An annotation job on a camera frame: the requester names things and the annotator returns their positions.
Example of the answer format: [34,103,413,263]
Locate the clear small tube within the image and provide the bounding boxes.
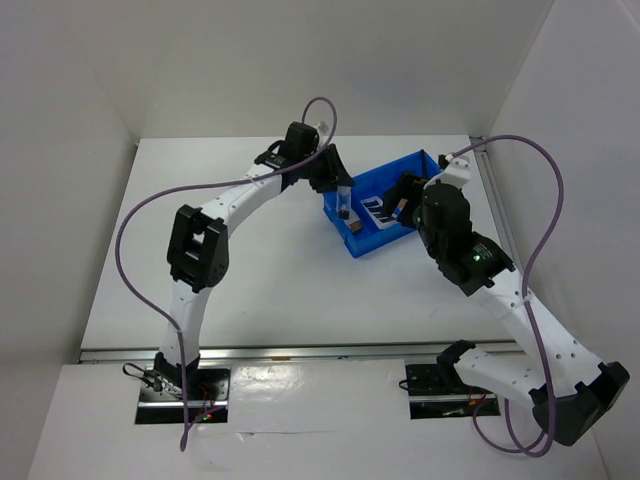
[336,186,352,220]

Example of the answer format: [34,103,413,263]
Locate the blue plastic divided bin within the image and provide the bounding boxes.
[323,150,441,258]

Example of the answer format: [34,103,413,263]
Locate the aluminium rail right side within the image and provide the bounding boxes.
[469,135,550,354]

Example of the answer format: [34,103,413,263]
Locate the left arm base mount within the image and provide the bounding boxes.
[122,362,231,425]

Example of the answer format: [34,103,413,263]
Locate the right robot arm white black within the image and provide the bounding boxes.
[383,172,630,446]

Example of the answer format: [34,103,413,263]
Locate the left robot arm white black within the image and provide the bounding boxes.
[154,122,355,399]

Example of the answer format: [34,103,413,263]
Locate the black slim makeup brush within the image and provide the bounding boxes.
[420,149,429,180]

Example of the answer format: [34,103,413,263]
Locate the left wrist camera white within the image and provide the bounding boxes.
[315,122,330,136]

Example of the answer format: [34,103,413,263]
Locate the aluminium rail front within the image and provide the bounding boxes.
[79,340,521,365]

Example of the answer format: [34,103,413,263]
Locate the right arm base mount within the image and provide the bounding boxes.
[398,364,501,420]

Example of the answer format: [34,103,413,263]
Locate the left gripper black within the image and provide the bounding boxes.
[298,143,355,194]

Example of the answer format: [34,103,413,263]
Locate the aluminium rail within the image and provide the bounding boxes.
[79,340,521,365]
[469,135,550,354]

